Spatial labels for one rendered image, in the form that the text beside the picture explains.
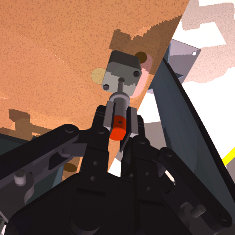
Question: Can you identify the dark slate flat panel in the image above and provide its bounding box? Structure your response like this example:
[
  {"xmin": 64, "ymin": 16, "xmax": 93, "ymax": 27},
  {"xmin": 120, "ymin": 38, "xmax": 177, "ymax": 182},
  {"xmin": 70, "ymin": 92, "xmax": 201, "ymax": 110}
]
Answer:
[{"xmin": 146, "ymin": 42, "xmax": 235, "ymax": 235}]

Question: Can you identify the dark teal box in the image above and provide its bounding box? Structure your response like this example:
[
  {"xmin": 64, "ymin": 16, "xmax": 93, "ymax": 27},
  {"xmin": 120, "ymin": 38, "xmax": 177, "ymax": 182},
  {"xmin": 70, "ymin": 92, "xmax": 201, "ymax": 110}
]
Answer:
[{"xmin": 0, "ymin": 132, "xmax": 65, "ymax": 189}]

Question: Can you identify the grey pin holder block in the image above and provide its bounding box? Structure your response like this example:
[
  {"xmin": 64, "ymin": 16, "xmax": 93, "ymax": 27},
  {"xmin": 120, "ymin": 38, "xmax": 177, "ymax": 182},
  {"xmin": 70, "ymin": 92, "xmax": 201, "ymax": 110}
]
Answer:
[{"xmin": 101, "ymin": 50, "xmax": 142, "ymax": 97}]

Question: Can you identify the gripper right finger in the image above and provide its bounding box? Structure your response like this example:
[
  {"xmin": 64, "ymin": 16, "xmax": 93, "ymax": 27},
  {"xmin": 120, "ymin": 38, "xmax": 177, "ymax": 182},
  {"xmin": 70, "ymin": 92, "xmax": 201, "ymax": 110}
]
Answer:
[{"xmin": 119, "ymin": 106, "xmax": 233, "ymax": 229}]

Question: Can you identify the grey rig pin red tip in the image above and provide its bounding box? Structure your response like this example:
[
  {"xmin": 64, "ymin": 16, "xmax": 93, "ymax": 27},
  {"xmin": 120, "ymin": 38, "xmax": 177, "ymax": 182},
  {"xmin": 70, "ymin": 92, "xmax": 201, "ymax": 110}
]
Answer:
[{"xmin": 109, "ymin": 77, "xmax": 131, "ymax": 141}]

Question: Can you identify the grey bracket with hole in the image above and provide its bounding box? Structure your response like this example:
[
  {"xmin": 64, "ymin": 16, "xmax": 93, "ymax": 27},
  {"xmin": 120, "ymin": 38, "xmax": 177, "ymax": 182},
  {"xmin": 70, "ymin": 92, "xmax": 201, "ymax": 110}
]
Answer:
[{"xmin": 168, "ymin": 39, "xmax": 202, "ymax": 85}]

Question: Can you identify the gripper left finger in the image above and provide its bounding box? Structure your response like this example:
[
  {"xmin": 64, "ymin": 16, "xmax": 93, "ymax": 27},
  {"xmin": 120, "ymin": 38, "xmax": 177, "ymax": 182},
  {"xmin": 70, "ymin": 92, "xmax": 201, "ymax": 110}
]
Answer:
[{"xmin": 0, "ymin": 100, "xmax": 117, "ymax": 186}]

